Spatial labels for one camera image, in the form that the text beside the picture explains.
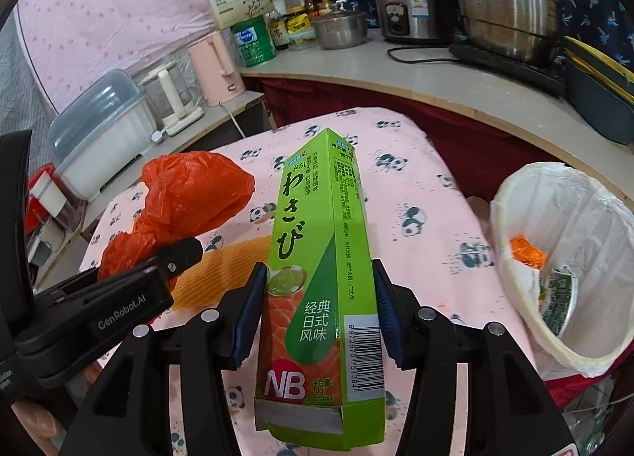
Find white glass kettle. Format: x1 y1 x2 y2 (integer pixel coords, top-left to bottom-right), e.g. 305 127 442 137
139 60 203 136

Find dark sauce bottle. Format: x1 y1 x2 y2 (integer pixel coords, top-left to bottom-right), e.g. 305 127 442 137
304 0 320 19

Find stacked blue yellow bowls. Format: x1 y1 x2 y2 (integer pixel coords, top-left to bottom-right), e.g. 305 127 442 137
563 36 634 149

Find green crushed carton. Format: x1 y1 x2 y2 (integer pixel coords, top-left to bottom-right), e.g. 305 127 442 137
539 266 579 338

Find orange foam fruit net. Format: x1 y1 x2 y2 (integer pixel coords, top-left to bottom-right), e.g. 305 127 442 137
172 236 271 310

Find red plastic bag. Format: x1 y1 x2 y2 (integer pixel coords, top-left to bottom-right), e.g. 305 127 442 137
99 151 255 280

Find black induction cooker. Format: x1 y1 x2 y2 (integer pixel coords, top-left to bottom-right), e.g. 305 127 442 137
449 43 565 97

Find large steel steamer pot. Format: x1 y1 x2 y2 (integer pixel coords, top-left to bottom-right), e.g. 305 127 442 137
435 0 584 66

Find small steel pot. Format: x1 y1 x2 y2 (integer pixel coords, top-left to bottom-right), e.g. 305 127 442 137
313 11 367 50

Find white dish drainer box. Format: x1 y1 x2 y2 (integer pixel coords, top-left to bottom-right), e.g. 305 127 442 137
47 69 158 202

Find white cardboard box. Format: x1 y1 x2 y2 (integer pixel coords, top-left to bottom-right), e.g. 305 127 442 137
203 0 274 31

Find red white container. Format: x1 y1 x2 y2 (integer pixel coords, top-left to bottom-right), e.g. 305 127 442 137
28 163 78 233

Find yellow label jar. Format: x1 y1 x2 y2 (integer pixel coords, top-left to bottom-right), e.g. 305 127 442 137
284 6 317 50

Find green milk powder can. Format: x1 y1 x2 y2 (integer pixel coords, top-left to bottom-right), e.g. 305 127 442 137
230 15 277 68

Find pink panda tablecloth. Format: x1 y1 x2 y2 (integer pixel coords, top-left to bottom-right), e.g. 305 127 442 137
78 106 542 456

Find steel rice cooker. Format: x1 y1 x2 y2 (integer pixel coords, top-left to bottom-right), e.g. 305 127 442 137
375 0 454 45

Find white lined trash bin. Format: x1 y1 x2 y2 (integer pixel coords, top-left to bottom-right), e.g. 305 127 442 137
490 162 633 380

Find pink electric kettle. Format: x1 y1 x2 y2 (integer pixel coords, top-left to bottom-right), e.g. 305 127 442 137
187 31 245 107

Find orange printed plastic bag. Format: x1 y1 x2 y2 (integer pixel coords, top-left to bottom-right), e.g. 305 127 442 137
510 236 548 270

